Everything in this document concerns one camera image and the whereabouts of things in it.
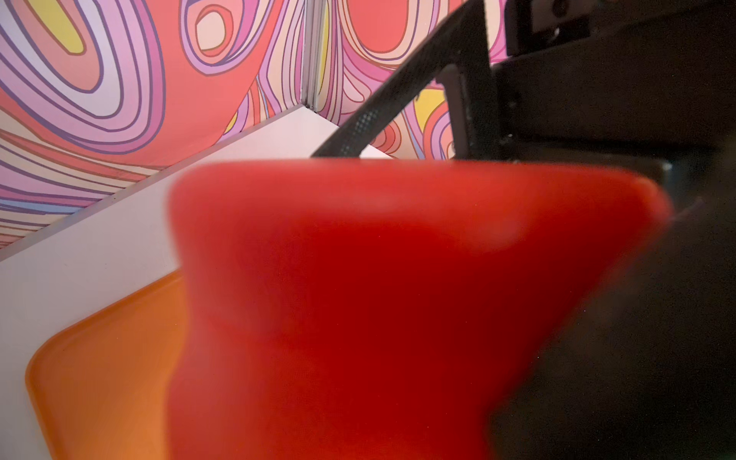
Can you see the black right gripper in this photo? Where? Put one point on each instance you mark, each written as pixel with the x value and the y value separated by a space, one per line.
pixel 646 370

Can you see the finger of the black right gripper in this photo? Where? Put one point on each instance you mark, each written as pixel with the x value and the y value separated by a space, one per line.
pixel 412 79

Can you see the red lid candy jar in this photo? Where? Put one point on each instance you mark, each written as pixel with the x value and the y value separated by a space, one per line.
pixel 381 309

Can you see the orange tray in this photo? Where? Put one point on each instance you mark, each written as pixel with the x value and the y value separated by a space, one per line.
pixel 99 387

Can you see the aluminium frame corner post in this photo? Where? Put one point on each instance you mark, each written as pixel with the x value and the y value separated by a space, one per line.
pixel 316 18

